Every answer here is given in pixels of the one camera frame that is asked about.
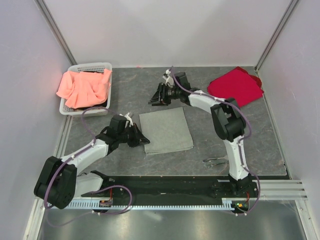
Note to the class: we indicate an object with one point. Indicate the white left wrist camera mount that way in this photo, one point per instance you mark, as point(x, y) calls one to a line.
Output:
point(129, 122)

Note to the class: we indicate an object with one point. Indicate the white slotted cable duct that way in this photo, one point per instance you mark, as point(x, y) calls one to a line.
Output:
point(99, 204)

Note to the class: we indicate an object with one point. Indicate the white plastic basket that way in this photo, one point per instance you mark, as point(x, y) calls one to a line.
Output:
point(96, 110)

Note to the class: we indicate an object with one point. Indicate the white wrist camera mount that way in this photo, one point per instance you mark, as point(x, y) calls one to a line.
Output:
point(169, 81)
point(129, 122)

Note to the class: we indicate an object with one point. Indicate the right aluminium frame post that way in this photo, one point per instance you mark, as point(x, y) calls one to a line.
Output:
point(276, 33)

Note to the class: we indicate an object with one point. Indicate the red folded napkin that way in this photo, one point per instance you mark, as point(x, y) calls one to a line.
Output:
point(245, 88)

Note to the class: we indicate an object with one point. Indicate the aluminium frame post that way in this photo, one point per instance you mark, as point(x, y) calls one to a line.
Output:
point(276, 33)
point(45, 11)

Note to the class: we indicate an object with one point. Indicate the grey cloth napkin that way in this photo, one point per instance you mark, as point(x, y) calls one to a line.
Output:
point(167, 131)

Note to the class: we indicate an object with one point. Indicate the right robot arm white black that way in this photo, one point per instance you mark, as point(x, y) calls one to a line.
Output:
point(228, 121)

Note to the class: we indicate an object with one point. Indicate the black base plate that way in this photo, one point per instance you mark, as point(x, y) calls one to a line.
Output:
point(212, 186)

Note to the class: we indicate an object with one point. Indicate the salmon pink cloth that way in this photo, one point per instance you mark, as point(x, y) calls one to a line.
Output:
point(84, 89)

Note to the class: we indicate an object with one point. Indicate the left aluminium frame post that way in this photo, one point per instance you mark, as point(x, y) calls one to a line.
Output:
point(45, 11)

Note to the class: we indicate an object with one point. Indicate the silver spoon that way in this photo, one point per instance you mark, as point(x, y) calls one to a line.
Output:
point(215, 164)

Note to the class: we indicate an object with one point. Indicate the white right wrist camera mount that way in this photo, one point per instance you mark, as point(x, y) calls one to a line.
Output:
point(169, 81)

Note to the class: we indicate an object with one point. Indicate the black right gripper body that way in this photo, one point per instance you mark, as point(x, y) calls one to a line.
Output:
point(171, 93)

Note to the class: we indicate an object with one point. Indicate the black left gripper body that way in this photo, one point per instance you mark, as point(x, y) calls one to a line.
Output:
point(123, 136)

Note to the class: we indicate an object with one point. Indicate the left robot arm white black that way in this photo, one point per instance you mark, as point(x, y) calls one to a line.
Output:
point(59, 181)

